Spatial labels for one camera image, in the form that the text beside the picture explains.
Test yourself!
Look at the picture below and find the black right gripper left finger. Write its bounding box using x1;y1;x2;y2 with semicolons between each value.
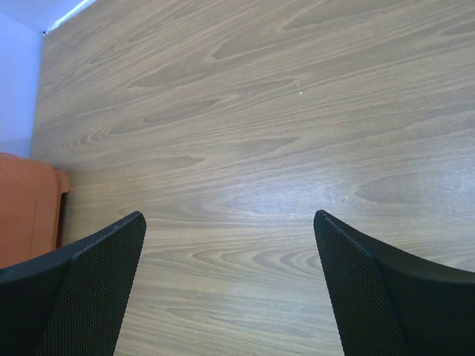
1;211;146;355

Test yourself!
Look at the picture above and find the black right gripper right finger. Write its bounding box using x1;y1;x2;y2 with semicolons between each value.
313;210;474;355

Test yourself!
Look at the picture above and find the orange plastic laundry basket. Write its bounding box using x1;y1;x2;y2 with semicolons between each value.
1;154;70;268

